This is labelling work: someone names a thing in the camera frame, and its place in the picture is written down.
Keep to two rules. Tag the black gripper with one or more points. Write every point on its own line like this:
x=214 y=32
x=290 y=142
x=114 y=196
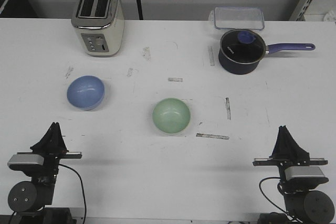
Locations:
x=292 y=151
x=49 y=171

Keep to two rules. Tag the blue bowl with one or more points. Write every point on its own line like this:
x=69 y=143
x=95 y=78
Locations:
x=86 y=92

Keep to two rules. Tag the green bowl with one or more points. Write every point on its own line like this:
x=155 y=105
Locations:
x=171 y=115

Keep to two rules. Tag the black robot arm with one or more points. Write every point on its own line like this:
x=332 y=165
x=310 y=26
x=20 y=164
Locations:
x=32 y=200
x=302 y=207

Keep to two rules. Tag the dark blue saucepan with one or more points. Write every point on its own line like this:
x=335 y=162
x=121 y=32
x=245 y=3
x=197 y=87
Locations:
x=243 y=68

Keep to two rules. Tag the glass pot lid blue knob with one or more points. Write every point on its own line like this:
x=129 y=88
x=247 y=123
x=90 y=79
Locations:
x=243 y=46

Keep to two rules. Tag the cream two-slot toaster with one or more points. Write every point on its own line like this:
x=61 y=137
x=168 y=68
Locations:
x=99 y=25

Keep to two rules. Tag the clear plastic food container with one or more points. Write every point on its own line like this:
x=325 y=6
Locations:
x=228 y=17

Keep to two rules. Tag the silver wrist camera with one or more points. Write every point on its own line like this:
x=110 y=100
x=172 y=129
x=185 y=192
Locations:
x=294 y=172
x=24 y=162

